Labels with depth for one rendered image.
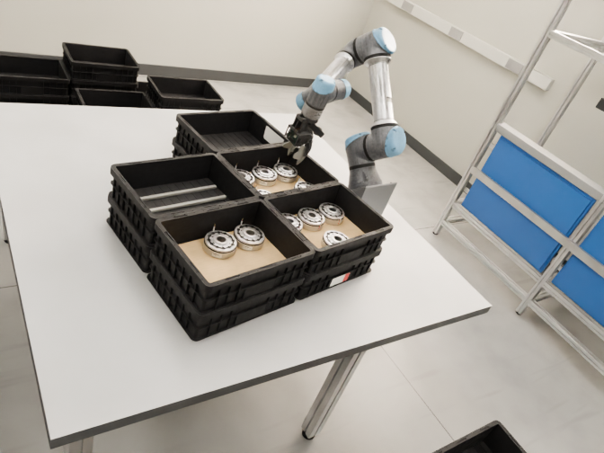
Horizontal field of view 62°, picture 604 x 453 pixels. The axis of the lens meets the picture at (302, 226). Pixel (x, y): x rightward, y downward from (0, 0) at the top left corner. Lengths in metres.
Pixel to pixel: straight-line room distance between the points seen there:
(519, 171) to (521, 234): 0.40
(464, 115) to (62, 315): 3.94
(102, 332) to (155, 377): 0.20
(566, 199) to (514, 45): 1.71
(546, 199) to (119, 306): 2.58
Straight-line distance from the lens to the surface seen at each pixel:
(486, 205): 3.58
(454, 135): 4.84
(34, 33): 4.62
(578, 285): 3.34
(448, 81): 4.93
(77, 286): 1.61
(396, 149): 2.08
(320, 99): 1.83
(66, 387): 1.38
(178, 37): 4.87
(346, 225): 1.91
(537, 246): 3.42
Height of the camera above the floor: 1.83
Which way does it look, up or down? 34 degrees down
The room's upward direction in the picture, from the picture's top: 20 degrees clockwise
